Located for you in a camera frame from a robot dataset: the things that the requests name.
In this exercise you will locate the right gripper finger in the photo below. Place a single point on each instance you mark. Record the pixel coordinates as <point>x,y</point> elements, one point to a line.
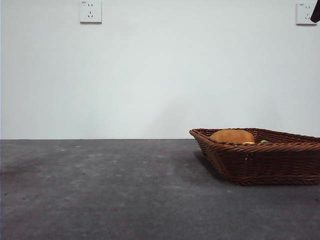
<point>316,13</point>

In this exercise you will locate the purple eggplant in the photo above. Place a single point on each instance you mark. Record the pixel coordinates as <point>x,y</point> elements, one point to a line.
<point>263,141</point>

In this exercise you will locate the brown potato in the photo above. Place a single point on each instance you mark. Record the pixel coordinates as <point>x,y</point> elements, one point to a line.
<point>232,136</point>

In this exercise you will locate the brown wicker basket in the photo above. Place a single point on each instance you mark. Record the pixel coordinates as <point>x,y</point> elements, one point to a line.
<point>270,162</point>

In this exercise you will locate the white wall socket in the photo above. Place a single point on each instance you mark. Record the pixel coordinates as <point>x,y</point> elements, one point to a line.
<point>90,12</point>
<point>303,13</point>

